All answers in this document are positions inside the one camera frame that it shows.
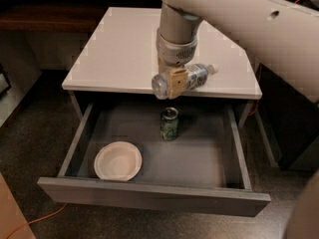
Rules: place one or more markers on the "white paper bowl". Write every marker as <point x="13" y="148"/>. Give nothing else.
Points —
<point x="119" y="161"/>

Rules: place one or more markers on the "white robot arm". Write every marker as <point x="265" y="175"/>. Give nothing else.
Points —
<point x="252" y="24"/>

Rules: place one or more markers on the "grey top drawer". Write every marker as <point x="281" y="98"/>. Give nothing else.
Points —
<point x="202" y="171"/>

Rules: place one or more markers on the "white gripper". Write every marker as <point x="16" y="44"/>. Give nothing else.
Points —
<point x="174" y="53"/>

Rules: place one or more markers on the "clear blue plastic bottle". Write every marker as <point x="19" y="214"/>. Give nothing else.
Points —
<point x="197" y="76"/>

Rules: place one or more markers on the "grey cabinet with white top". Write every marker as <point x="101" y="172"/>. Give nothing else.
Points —
<point x="121" y="57"/>

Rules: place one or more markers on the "green soda can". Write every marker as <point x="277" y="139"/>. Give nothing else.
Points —
<point x="169" y="124"/>

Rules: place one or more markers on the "dark wooden shelf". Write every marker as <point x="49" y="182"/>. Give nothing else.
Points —
<point x="65" y="16"/>

